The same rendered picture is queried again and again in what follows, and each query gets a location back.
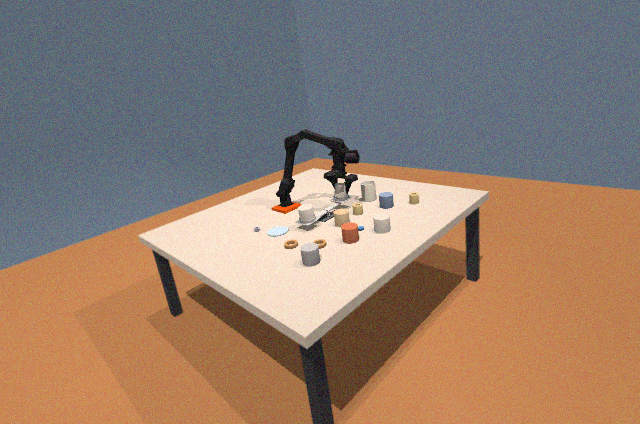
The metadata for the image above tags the white cylinder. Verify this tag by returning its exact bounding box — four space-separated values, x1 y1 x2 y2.
298 204 315 221
373 213 391 233
334 183 348 198

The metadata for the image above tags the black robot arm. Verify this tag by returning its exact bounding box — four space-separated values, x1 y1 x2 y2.
276 129 359 207

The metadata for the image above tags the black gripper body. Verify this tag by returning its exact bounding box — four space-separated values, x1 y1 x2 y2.
323 163 358 183

